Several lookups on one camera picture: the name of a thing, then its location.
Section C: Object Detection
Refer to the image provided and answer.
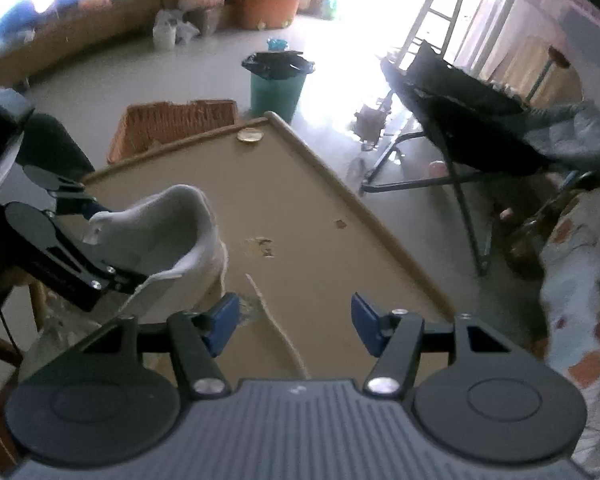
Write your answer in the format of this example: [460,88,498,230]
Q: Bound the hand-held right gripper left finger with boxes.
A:
[75,292,241,397]

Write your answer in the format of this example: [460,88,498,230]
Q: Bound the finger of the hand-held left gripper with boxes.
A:
[29,210,149,312]
[24,164,114,221]

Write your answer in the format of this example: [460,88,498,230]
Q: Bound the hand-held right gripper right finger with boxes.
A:
[351,292,526,396]

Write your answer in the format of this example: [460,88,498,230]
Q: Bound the white shoelace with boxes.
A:
[244,272,312,381]

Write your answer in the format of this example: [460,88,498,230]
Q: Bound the white sneaker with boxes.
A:
[82,185,229,318]

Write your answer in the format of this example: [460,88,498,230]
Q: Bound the teal cartoon face sticker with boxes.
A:
[237,297,261,323]

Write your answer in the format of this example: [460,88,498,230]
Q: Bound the yellow cartoon sticker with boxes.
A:
[245,237,276,259]

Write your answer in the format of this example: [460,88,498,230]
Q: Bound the wooden television cabinet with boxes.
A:
[0,0,166,91]

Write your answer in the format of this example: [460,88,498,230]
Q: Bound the wicker basket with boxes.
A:
[107,100,238,163]

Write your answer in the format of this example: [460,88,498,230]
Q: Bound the small white plastic bag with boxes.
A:
[152,9,201,52]

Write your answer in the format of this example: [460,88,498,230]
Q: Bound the patchwork quilt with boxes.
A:
[537,187,600,471]

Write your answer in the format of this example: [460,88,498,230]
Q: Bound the green trash bin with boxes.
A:
[250,72,307,123]

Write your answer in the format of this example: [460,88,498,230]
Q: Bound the black folding chair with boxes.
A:
[360,40,600,276]

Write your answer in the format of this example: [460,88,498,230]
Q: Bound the orange storage tub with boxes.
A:
[232,0,303,31]

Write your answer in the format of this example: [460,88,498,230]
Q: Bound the wooden ladder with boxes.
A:
[395,0,481,66]

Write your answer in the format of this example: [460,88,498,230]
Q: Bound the pink framed mesh tent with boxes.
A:
[455,0,600,111]

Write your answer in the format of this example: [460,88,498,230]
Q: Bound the brown wooden chair frame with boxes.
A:
[0,280,46,471]

